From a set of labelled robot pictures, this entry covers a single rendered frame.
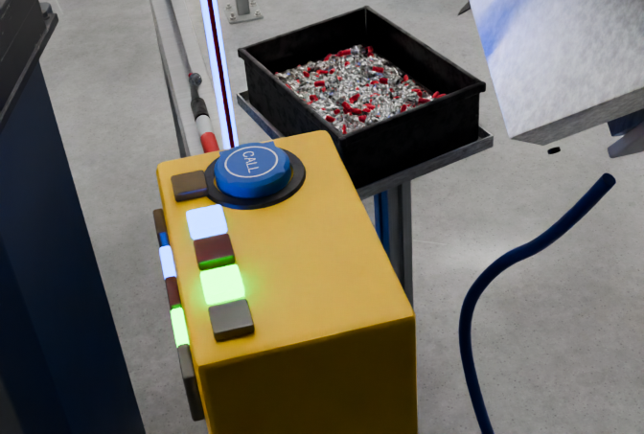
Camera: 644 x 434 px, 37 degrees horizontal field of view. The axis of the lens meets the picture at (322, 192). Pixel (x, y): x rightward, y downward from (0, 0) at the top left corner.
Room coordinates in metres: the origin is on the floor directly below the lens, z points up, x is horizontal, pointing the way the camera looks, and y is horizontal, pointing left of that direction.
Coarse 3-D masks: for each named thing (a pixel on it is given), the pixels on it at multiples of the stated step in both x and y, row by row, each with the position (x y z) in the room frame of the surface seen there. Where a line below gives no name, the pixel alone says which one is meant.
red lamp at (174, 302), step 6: (174, 276) 0.36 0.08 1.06; (168, 282) 0.35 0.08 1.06; (174, 282) 0.35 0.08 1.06; (168, 288) 0.35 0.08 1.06; (174, 288) 0.35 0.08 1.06; (168, 294) 0.34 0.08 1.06; (174, 294) 0.34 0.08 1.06; (174, 300) 0.34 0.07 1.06; (180, 300) 0.34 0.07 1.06; (174, 306) 0.33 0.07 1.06; (180, 306) 0.34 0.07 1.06
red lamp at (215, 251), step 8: (200, 240) 0.35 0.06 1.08; (208, 240) 0.35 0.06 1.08; (216, 240) 0.35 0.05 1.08; (224, 240) 0.35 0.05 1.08; (200, 248) 0.35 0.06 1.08; (208, 248) 0.35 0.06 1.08; (216, 248) 0.35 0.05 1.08; (224, 248) 0.35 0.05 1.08; (232, 248) 0.35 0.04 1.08; (200, 256) 0.34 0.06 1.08; (208, 256) 0.34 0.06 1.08; (216, 256) 0.34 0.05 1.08; (224, 256) 0.34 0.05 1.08; (232, 256) 0.34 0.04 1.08; (200, 264) 0.34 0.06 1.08; (208, 264) 0.34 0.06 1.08; (216, 264) 0.34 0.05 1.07; (224, 264) 0.34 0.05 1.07
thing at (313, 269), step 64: (320, 192) 0.39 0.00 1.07; (192, 256) 0.35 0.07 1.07; (256, 256) 0.35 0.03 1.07; (320, 256) 0.34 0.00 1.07; (384, 256) 0.34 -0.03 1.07; (192, 320) 0.31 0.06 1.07; (256, 320) 0.30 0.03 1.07; (320, 320) 0.30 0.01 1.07; (384, 320) 0.30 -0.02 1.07; (256, 384) 0.28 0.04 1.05; (320, 384) 0.29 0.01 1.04; (384, 384) 0.30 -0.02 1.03
